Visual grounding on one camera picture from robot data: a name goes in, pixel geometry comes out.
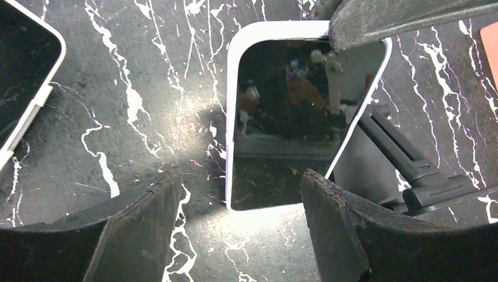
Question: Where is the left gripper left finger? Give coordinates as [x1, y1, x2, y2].
[1, 169, 183, 281]

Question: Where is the phone with pink case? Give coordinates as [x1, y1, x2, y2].
[1, 1, 66, 166]

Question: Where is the black folding phone stand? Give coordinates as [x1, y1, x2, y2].
[332, 104, 498, 217]

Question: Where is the orange desk organizer tray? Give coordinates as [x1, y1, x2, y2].
[480, 22, 498, 86]

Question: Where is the phone with lilac case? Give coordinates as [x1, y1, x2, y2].
[225, 21, 393, 212]

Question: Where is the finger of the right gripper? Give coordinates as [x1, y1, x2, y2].
[311, 0, 497, 51]

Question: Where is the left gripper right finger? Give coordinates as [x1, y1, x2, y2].
[301, 169, 497, 281]

